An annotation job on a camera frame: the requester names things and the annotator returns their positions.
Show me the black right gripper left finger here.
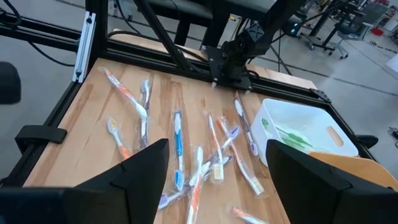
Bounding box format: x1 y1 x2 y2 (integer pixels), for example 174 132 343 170
0 139 170 224

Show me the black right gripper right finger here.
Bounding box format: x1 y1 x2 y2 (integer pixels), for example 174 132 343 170
266 139 398 224

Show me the green white toothbrush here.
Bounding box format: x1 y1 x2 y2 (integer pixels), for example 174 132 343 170
273 123 314 154

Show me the yellow plastic bin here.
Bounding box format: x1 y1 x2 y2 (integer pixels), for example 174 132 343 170
307 151 398 191

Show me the orange white wrapped toothbrush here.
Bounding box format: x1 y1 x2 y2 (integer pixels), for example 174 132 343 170
216 117 266 196
206 112 225 182
99 67 149 119
106 116 132 160
185 145 205 224
231 206 269 224

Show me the white plastic bin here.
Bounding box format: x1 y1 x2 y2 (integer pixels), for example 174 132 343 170
250 98 360 167

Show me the blue white wrapped toothbrush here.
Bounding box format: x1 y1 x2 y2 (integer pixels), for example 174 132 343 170
172 110 187 193

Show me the black rounded object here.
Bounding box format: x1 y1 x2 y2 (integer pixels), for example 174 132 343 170
0 62 21 105

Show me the silver aluminium extrusion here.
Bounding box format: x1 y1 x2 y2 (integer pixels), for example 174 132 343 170
72 11 97 84

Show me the office chair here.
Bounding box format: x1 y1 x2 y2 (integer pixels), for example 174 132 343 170
328 21 374 60

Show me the black background table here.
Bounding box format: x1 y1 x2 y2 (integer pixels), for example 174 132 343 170
146 0 280 47

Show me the black frame foot bracket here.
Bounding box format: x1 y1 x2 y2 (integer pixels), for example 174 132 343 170
356 134 379 149
15 125 68 153

